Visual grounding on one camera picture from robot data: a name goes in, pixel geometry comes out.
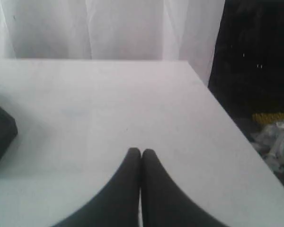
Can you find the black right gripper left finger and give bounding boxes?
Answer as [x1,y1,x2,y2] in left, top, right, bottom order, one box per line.
[55,148,141,227]

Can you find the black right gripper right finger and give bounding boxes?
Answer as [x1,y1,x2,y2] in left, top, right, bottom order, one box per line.
[141,149,224,227]

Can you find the yellow object on floor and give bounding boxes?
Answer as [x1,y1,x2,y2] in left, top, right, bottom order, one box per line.
[252,112,284,125]

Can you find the black background cloth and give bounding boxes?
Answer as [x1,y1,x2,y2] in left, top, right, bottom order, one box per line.
[208,0,284,119]

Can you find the crumpled plastic packaging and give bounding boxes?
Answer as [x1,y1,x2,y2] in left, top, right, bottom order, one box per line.
[251,120,284,174]

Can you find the white backdrop curtain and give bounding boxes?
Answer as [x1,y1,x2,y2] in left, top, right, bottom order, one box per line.
[0,0,225,84]

